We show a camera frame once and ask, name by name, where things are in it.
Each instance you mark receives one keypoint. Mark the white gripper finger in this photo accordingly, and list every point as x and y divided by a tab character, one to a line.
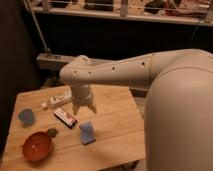
92	107
75	109

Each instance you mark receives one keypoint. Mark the blue sponge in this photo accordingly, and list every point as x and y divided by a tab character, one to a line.
87	133

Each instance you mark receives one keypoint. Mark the white rectangular packet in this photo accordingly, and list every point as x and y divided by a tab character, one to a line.
60	99

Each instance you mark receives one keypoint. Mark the small white cube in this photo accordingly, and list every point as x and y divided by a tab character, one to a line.
44	106

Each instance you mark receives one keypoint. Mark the long shelf rail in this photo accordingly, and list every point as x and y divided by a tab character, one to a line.
53	62

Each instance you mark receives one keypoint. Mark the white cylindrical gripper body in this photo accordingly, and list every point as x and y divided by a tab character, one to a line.
82	96

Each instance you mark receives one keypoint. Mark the red white black box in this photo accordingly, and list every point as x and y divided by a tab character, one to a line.
65	117

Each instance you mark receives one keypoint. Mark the orange red bowl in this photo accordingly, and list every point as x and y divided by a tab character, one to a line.
37	146

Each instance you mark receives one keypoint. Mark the metal pole with base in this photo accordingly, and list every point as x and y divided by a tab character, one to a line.
45	47

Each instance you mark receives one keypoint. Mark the blue ceramic cup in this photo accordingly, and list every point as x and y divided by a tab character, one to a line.
27	117

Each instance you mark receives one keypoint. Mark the small dark green object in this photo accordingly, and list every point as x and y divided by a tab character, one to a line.
52	132

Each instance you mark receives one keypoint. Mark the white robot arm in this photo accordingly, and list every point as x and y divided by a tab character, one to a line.
179	104

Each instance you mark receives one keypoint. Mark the upper cluttered shelf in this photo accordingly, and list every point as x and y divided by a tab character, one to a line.
186	12

